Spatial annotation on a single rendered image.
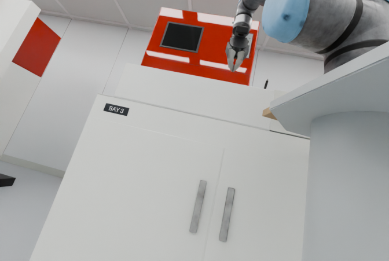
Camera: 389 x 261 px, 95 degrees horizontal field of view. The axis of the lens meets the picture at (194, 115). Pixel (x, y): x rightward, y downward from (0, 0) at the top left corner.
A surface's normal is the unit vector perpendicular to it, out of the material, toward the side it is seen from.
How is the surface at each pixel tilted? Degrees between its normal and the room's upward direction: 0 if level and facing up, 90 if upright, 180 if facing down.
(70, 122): 90
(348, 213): 90
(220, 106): 90
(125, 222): 90
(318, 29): 155
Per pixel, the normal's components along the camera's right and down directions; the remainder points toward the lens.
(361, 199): -0.61, -0.35
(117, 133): -0.06, -0.28
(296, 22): -0.15, 0.79
